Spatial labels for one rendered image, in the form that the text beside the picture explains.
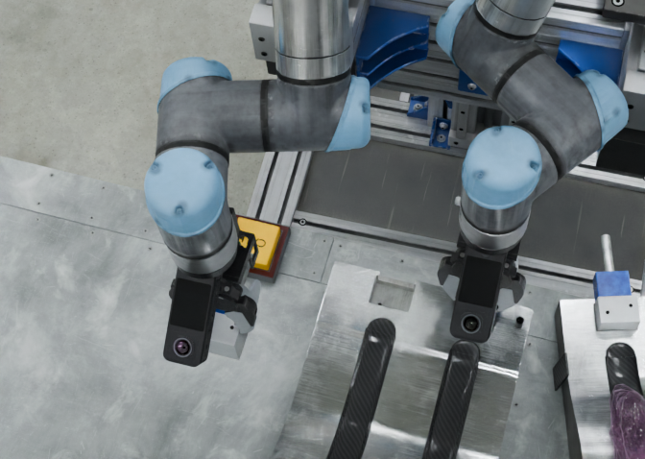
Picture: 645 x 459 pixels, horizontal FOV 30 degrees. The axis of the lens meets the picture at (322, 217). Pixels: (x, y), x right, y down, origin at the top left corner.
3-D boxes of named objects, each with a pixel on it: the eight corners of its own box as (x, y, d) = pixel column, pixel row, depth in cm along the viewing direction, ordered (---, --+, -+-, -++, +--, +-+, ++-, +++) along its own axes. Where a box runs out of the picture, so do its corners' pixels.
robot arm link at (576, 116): (565, 31, 127) (488, 88, 124) (642, 101, 122) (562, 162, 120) (557, 71, 134) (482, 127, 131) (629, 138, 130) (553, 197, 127)
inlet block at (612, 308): (583, 245, 162) (588, 228, 157) (620, 243, 161) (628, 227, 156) (594, 337, 156) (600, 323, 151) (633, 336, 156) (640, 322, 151)
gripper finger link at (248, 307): (268, 317, 142) (243, 285, 135) (264, 328, 141) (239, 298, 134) (232, 310, 144) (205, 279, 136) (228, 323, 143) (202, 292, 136)
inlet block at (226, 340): (233, 257, 155) (228, 240, 151) (270, 266, 155) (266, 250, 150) (201, 350, 150) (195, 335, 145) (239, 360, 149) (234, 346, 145)
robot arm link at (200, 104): (269, 88, 130) (267, 180, 126) (166, 91, 131) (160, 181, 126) (261, 49, 123) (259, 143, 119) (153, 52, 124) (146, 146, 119)
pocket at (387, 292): (377, 281, 158) (377, 270, 155) (417, 291, 157) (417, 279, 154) (368, 312, 156) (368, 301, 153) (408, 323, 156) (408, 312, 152)
